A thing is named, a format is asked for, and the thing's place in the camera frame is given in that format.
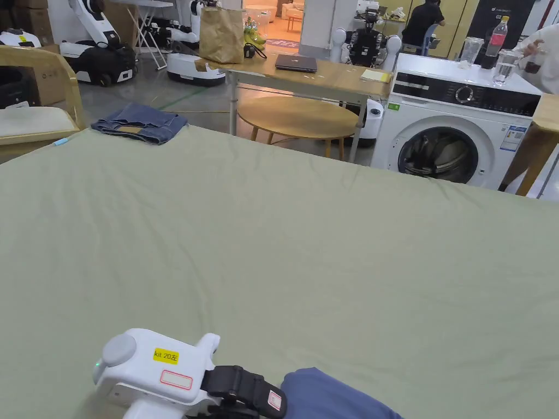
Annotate wooden table with paper bag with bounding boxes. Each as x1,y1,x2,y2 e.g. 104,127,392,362
194,6,396,163

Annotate white washing machine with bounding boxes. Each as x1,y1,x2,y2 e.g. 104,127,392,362
370,15,545,191

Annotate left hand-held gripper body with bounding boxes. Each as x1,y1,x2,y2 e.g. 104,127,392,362
92,328,244,419

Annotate white folding table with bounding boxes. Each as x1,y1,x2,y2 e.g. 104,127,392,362
104,0,176,71

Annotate stack of brown cartons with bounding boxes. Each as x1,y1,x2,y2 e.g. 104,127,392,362
0,0,56,47

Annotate black box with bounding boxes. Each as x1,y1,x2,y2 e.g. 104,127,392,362
0,65,43,110

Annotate round wooden low table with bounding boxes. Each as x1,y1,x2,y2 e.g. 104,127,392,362
237,95,360,160

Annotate white robot with black base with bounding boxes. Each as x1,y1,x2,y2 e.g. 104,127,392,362
59,0,139,87

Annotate dark blue shirt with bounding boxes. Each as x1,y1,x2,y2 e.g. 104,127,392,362
280,367,405,419

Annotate wooden armchair with cushion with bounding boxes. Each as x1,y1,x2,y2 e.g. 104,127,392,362
0,45,87,165

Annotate folded blue jeans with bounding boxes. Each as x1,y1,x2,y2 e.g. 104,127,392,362
90,102,190,146

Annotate black robot with white shoulders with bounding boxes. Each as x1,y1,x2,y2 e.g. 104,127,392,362
330,6,403,68

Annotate small white robot base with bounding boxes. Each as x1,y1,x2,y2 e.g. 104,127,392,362
355,98,385,149

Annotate bed with pale green sheet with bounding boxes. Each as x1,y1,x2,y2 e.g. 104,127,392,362
0,124,559,419

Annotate brown carton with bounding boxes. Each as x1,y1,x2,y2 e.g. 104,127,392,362
32,65,67,106

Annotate light wooden table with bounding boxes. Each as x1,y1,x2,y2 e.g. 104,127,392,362
497,93,559,200

